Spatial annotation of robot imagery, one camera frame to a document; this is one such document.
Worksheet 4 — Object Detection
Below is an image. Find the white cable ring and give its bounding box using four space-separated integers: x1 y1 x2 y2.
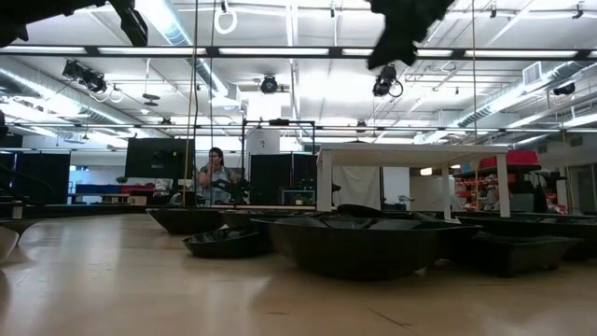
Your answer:
214 5 238 35

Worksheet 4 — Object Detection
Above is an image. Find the white hanging cloth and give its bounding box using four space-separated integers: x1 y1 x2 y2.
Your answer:
333 165 382 211

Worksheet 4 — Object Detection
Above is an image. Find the black monitor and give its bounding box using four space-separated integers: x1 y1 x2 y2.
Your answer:
124 137 196 180

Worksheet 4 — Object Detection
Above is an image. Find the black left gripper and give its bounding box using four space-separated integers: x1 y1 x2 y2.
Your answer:
0 0 149 48

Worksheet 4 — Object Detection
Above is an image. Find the person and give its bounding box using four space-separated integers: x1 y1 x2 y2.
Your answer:
198 147 234 206

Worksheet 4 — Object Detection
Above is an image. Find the yellow hanging strap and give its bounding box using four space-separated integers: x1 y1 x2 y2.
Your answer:
182 0 200 207

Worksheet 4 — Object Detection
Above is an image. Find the black tubular stand frame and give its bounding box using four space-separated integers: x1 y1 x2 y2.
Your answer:
240 119 317 206

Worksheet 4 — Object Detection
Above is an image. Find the thin hanging rope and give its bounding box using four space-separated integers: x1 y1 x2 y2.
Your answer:
470 0 479 141

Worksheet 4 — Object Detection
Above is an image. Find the white curved object dark rim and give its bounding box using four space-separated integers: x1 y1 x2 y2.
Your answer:
0 217 39 263

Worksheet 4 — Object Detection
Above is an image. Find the black hanging cable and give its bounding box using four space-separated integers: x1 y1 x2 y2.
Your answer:
208 0 217 206

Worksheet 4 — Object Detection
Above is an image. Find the black square mini plate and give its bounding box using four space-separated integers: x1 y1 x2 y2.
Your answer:
470 231 582 278
146 206 226 236

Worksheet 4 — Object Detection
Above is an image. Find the metal rack with red bins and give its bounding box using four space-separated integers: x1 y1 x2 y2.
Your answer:
454 148 568 215

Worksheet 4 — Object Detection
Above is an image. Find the black partition panel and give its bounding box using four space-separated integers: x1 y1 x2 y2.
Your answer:
249 153 318 205
0 151 71 205

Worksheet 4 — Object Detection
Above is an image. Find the blue and red low cabinet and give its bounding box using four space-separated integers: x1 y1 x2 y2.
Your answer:
69 183 158 206

